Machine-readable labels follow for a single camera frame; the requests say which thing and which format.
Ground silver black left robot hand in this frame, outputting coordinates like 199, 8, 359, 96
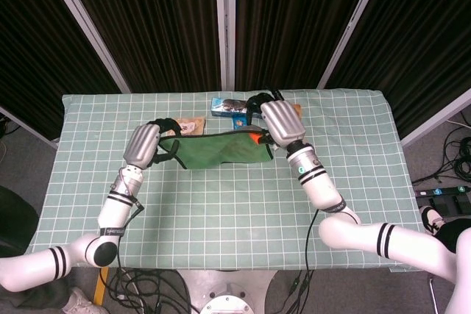
122, 118, 184, 170

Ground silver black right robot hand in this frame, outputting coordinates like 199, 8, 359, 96
245, 90, 307, 151

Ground grey green cloth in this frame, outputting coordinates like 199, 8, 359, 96
158, 126, 275, 171

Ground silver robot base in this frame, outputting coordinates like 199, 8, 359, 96
176, 268, 277, 314

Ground small blue snack packet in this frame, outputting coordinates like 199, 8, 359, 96
232, 115, 251, 131

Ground beige snack bag white label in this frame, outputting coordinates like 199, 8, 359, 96
172, 115, 206, 137

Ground blue cookie box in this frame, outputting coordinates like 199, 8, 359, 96
210, 97, 264, 121

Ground black curtain panel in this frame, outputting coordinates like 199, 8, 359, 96
60, 0, 222, 93
235, 0, 378, 91
327, 0, 471, 140
0, 0, 122, 142

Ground green checked tablecloth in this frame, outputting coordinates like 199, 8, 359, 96
28, 88, 432, 273

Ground black chair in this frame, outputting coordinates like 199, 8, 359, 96
0, 184, 40, 258

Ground yellow floor tape strip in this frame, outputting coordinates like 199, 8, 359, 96
93, 267, 110, 307

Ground black power strip with lights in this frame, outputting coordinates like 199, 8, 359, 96
414, 185, 471, 199

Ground white and black sneaker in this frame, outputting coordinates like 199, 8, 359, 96
419, 206, 448, 236

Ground grey trouser leg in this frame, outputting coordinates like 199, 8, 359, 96
0, 276, 74, 310

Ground black foot pedal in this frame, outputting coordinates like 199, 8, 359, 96
426, 195, 471, 216

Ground black trouser leg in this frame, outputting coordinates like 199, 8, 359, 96
433, 218, 471, 253

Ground white partition base rail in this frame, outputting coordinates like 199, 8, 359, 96
0, 106, 60, 149
400, 88, 471, 147

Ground white partition post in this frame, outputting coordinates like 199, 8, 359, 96
39, 0, 132, 93
316, 0, 389, 90
215, 0, 236, 91

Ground black floor cable bundle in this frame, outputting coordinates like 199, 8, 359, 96
99, 268, 193, 314

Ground thin black floor cables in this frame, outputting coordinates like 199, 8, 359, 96
274, 269, 316, 314

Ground black coiled cables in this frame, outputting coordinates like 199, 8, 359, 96
411, 115, 471, 185

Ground grey metal chair frame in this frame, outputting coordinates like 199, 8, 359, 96
428, 275, 448, 314

